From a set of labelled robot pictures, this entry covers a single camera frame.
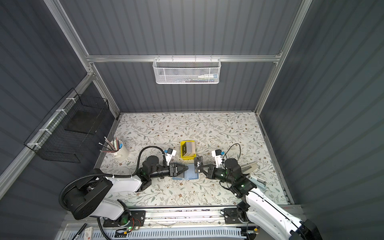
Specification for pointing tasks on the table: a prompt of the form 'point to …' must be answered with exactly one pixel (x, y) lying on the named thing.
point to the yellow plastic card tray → (183, 150)
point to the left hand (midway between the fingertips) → (188, 172)
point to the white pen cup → (122, 153)
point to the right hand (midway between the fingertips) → (201, 168)
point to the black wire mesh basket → (69, 128)
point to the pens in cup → (116, 146)
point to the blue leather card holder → (189, 174)
